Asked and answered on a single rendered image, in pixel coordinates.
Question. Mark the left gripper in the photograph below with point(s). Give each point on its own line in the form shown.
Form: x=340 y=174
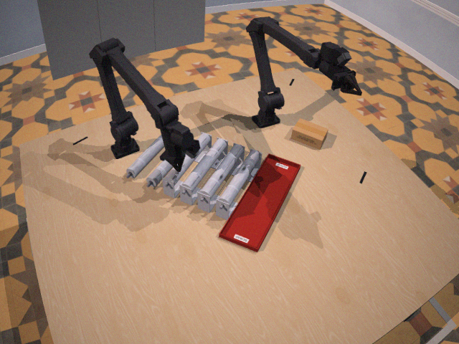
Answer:
x=345 y=81

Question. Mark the brown cardboard box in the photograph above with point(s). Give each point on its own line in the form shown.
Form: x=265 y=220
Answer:
x=309 y=133

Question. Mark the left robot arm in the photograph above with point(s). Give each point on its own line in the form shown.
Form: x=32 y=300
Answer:
x=324 y=59

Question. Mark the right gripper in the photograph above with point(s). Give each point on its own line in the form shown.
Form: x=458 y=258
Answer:
x=173 y=160

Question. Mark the red rectangular tray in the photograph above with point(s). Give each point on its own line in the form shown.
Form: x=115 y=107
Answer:
x=255 y=213

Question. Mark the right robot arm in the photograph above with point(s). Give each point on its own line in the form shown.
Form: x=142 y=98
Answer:
x=123 y=124

